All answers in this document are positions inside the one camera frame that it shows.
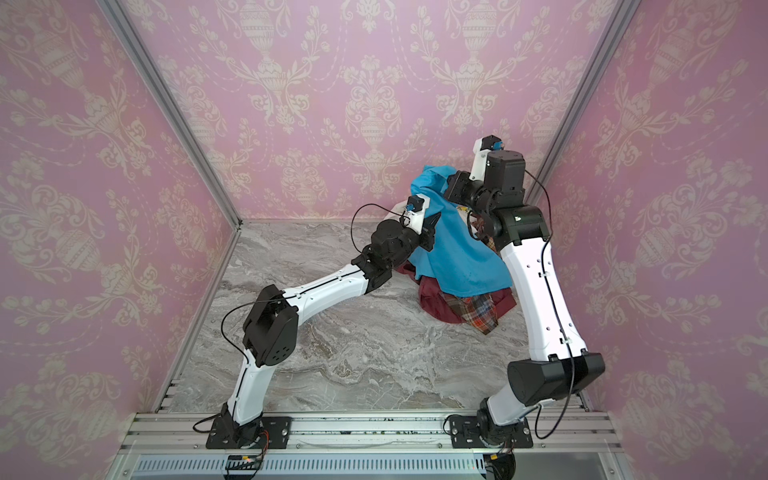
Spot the teal cloth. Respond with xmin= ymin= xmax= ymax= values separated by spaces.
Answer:
xmin=409 ymin=166 xmax=513 ymax=297

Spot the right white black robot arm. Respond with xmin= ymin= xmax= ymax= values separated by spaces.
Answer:
xmin=444 ymin=148 xmax=605 ymax=446

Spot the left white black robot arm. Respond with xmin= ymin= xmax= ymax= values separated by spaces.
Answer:
xmin=206 ymin=210 xmax=441 ymax=451

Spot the white cloth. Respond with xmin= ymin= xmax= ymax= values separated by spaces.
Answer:
xmin=384 ymin=201 xmax=411 ymax=226

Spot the maroon cloth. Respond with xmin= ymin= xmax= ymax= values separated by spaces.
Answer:
xmin=397 ymin=262 xmax=517 ymax=334

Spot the plaid cloth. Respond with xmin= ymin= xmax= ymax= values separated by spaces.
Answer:
xmin=440 ymin=207 xmax=514 ymax=334

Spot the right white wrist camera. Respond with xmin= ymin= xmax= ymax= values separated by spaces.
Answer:
xmin=469 ymin=135 xmax=504 ymax=181

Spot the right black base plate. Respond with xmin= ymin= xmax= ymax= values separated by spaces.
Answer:
xmin=443 ymin=414 xmax=534 ymax=449

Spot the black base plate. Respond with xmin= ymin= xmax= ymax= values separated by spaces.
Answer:
xmin=443 ymin=414 xmax=534 ymax=449
xmin=205 ymin=416 xmax=293 ymax=451

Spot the right aluminium corner post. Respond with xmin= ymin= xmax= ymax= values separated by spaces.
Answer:
xmin=526 ymin=0 xmax=641 ymax=203

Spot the aluminium corner post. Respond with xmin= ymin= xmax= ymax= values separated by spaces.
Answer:
xmin=96 ymin=0 xmax=242 ymax=230
xmin=526 ymin=0 xmax=641 ymax=203

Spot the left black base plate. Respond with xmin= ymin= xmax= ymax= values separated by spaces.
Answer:
xmin=205 ymin=416 xmax=293 ymax=451

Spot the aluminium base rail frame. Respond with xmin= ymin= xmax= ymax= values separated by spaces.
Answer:
xmin=107 ymin=407 xmax=633 ymax=479

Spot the left aluminium corner post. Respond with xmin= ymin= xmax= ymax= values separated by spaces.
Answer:
xmin=96 ymin=0 xmax=242 ymax=230

